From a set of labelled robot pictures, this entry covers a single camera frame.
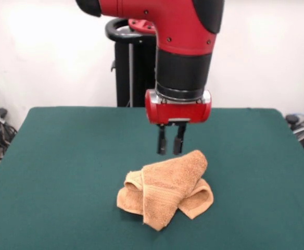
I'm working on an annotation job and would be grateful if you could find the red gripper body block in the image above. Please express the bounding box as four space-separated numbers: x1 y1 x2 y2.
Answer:
144 89 212 126

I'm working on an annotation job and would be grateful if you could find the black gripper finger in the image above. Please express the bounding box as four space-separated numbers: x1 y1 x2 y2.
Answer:
156 124 168 156
172 124 187 156

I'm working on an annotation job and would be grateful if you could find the tan terry towel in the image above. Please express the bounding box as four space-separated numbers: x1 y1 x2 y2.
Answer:
116 149 214 231

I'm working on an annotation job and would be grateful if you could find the dark green table cloth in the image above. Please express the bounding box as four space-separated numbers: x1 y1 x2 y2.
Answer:
0 106 304 250

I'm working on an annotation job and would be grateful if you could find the grey round stand base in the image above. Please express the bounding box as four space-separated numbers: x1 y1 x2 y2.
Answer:
284 111 304 162

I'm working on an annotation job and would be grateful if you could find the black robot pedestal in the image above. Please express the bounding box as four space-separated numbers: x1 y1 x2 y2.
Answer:
105 19 158 107

